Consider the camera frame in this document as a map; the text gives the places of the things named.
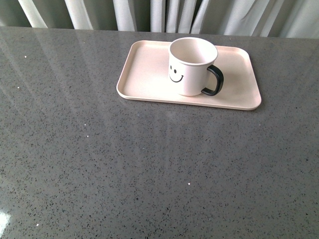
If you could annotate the white mug with black handle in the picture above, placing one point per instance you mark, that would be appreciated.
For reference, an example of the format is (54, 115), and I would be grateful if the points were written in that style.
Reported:
(191, 67)

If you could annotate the pink rectangular plastic tray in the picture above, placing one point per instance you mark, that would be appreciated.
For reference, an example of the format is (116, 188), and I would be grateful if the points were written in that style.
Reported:
(145, 77)

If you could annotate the grey pleated curtain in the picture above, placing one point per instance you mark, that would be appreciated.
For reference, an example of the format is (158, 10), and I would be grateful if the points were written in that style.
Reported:
(265, 18)

